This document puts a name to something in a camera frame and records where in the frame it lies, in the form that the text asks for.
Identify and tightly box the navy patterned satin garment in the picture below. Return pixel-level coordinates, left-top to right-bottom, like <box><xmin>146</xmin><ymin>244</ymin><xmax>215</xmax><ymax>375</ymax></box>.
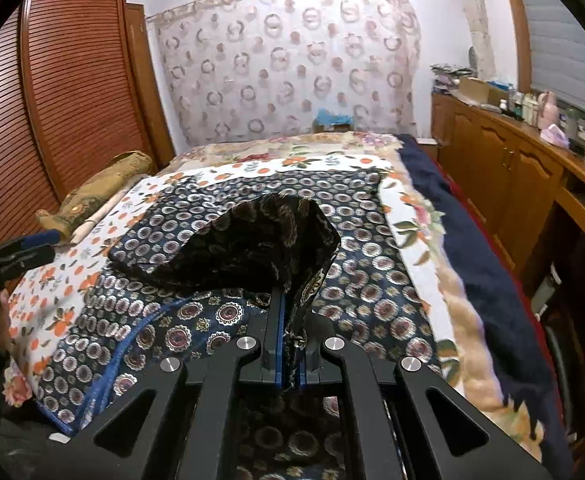
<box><xmin>35</xmin><ymin>169</ymin><xmax>442</xmax><ymax>480</ymax></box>

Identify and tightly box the white orange-print cloth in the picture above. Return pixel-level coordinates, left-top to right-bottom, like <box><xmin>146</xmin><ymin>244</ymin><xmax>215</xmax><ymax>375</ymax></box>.
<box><xmin>9</xmin><ymin>152</ymin><xmax>457</xmax><ymax>387</ymax></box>

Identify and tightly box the floral cream bedspread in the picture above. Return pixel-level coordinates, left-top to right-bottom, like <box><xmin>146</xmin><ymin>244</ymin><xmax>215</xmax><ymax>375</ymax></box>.
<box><xmin>2</xmin><ymin>133</ymin><xmax>546</xmax><ymax>457</ymax></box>

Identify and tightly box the navy blue blanket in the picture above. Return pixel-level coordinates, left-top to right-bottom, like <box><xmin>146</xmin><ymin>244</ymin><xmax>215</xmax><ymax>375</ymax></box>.
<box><xmin>397</xmin><ymin>134</ymin><xmax>573</xmax><ymax>479</ymax></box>

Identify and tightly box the brown louvered wardrobe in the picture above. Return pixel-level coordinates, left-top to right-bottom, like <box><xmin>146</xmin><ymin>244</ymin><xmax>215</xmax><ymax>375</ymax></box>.
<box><xmin>0</xmin><ymin>0</ymin><xmax>175</xmax><ymax>243</ymax></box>

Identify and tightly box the wooden sideboard cabinet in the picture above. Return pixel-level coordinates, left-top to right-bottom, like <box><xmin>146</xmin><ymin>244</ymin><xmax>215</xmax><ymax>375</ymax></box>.
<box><xmin>431</xmin><ymin>93</ymin><xmax>585</xmax><ymax>276</ymax></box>

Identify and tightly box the circle-patterned sheer curtain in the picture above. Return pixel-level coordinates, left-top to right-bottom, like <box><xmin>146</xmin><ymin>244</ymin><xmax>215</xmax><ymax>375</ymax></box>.
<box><xmin>151</xmin><ymin>0</ymin><xmax>421</xmax><ymax>146</ymax></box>

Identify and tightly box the blue-topped box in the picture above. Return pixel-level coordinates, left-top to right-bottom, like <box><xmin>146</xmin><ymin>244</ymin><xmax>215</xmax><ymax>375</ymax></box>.
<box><xmin>312</xmin><ymin>108</ymin><xmax>354</xmax><ymax>133</ymax></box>

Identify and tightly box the pink figurine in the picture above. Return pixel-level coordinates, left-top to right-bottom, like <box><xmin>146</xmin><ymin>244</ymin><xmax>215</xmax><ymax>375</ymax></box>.
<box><xmin>537</xmin><ymin>91</ymin><xmax>559</xmax><ymax>130</ymax></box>

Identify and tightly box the cardboard box on sideboard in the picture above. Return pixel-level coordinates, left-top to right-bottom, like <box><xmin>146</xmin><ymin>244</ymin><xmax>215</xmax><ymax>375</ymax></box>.
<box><xmin>457</xmin><ymin>77</ymin><xmax>508</xmax><ymax>106</ymax></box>

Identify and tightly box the window roller shutter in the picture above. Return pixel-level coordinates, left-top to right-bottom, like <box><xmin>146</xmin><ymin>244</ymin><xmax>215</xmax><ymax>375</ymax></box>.
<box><xmin>523</xmin><ymin>0</ymin><xmax>585</xmax><ymax>112</ymax></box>

